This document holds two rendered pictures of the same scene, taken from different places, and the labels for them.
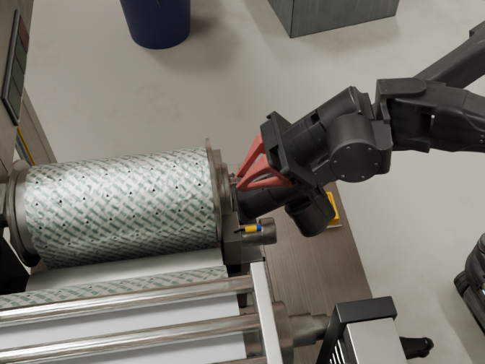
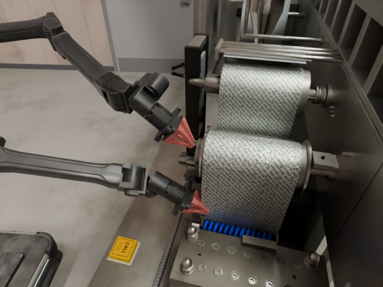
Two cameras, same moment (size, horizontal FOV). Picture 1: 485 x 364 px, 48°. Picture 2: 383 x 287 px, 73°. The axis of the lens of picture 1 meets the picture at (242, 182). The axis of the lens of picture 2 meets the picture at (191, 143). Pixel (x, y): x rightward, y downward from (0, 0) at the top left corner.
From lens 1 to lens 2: 1.00 m
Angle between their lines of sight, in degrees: 86
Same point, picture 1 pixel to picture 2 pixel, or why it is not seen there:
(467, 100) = (103, 74)
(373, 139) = (150, 76)
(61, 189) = (281, 142)
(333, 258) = (137, 222)
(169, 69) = not seen: outside the picture
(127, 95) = not seen: outside the picture
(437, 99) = (112, 77)
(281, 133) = (171, 119)
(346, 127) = (156, 80)
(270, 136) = (176, 121)
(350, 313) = (196, 46)
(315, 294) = (157, 209)
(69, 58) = not seen: outside the picture
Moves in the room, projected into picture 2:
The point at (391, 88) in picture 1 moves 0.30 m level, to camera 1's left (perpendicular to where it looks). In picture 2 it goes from (124, 85) to (239, 108)
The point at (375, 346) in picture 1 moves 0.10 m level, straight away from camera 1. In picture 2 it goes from (195, 44) to (168, 49)
